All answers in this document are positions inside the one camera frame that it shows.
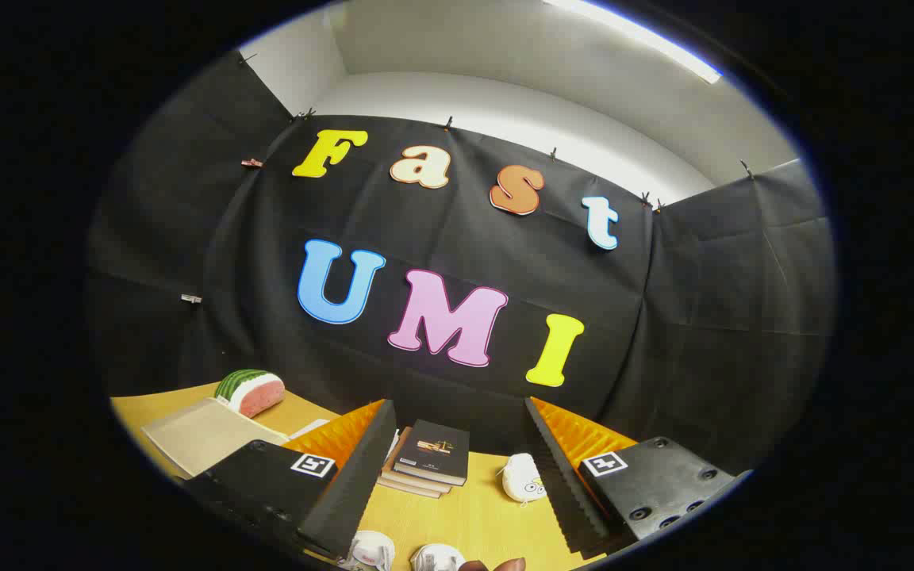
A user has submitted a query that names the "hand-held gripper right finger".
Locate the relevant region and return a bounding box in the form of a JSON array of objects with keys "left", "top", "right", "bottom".
[{"left": 524, "top": 396, "right": 753, "bottom": 560}]

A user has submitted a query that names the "watermelon slice toy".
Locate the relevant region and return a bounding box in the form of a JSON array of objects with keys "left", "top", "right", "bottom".
[{"left": 214, "top": 369, "right": 286, "bottom": 419}]

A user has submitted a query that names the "beige fabric storage box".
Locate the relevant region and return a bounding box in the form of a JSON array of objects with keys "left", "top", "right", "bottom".
[{"left": 142, "top": 397, "right": 291, "bottom": 479}]

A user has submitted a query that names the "white plush toy with eyes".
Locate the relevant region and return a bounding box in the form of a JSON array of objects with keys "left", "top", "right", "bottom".
[{"left": 501, "top": 453, "right": 547, "bottom": 505}]

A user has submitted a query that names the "white canvas shoe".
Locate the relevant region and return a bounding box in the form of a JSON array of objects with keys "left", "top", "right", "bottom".
[
  {"left": 411, "top": 543, "right": 467, "bottom": 571},
  {"left": 344, "top": 531, "right": 396, "bottom": 571}
]

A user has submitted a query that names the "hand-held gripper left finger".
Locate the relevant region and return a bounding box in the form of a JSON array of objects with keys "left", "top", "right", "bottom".
[{"left": 179, "top": 399, "right": 399, "bottom": 565}]

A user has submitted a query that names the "black cover book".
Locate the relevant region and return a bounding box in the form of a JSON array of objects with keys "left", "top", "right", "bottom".
[{"left": 392, "top": 419, "right": 470, "bottom": 487}]

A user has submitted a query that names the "thick book with cream pages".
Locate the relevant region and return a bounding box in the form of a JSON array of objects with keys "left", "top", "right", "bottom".
[
  {"left": 378, "top": 432, "right": 444, "bottom": 500},
  {"left": 382, "top": 428, "right": 451, "bottom": 494}
]

